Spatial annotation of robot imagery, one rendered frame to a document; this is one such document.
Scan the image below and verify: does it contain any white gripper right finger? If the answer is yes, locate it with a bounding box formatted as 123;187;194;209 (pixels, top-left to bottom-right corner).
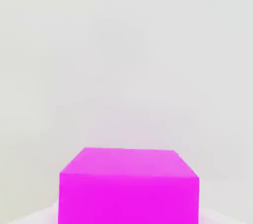
198;207;241;224

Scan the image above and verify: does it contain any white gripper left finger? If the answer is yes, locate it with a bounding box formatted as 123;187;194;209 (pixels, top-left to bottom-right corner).
8;200;59;224

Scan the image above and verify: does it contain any small magenta cube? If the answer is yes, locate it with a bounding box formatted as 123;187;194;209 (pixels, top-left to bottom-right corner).
57;147;200;224

